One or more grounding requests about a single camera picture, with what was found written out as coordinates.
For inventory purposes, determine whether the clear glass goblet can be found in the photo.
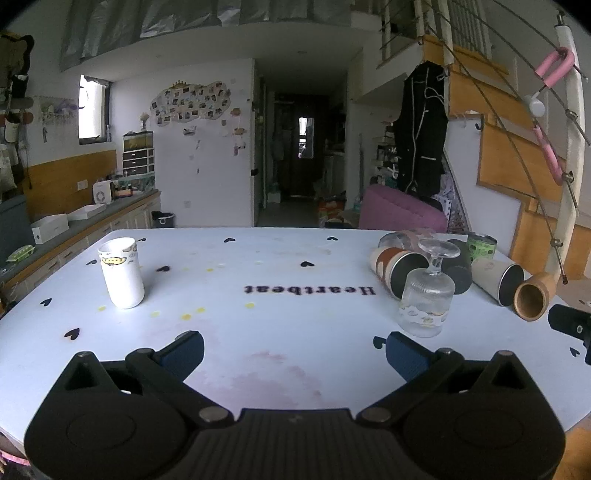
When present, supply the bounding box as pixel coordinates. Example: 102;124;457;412
399;239;461;339

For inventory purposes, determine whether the wooden cup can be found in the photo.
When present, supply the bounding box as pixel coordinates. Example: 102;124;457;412
513;272;560;322

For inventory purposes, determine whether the small drawer organizer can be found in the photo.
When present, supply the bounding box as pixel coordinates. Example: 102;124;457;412
122;131;155;177

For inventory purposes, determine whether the pink foam sleeve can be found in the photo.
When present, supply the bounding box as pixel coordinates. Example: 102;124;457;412
532;124;564;186

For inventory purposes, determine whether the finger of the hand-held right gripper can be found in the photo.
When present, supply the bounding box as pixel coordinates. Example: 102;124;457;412
548;304;591;363

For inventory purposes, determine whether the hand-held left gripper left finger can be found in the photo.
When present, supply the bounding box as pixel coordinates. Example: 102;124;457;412
50;330;235;424

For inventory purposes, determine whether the window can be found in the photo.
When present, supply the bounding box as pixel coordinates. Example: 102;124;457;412
77;74;112;145

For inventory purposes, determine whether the white pole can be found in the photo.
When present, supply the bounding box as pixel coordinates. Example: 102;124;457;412
544;13;579;278

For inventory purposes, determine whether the wooden staircase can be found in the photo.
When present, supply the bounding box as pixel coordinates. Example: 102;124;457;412
422;34;591;308

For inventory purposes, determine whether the pink foam hook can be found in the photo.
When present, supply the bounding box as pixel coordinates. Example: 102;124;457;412
534;48;576;88

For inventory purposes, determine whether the kitchen counter cabinet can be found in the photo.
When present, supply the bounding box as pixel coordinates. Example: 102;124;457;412
0;188;163;317

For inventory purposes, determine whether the green printed cup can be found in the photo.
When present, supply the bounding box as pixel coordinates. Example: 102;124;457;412
466;233;498;265

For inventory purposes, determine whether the clear glass cup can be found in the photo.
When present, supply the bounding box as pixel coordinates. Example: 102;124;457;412
378;228;435;253

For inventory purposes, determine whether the brown and white paper cup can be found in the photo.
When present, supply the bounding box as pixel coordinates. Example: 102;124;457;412
369;246;430;301

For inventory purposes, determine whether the pink armchair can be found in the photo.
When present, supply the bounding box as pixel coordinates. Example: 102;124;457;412
359;185;448;234

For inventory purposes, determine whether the white cardboard box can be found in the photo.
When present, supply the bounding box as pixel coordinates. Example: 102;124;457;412
31;214;70;245

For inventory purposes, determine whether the cloud-shaped photo board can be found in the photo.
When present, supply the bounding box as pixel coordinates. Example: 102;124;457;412
149;81;230;127

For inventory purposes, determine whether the flat white box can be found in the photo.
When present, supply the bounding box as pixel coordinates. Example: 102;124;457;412
68;204;107;220

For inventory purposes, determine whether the white cup with yellow print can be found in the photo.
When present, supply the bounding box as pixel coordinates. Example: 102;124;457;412
98;237;146;309

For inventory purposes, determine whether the white round clip device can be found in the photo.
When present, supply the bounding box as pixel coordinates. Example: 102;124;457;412
523;89;548;117

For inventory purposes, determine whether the cream cup with black inside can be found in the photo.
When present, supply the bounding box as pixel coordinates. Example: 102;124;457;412
470;257;525;306

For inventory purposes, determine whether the metal stair railing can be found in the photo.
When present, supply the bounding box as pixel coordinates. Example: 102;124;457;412
378;0;591;217

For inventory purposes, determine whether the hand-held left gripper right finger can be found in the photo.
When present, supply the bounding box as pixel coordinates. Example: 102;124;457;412
355;330;542;425

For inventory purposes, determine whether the white heart-print table cover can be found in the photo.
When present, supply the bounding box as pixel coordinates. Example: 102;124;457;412
0;227;585;455

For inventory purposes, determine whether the silver foil curtain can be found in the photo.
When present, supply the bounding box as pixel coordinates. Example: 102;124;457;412
59;0;352;73

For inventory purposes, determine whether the black hanging coat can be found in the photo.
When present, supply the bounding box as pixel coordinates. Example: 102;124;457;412
394;61;450;198

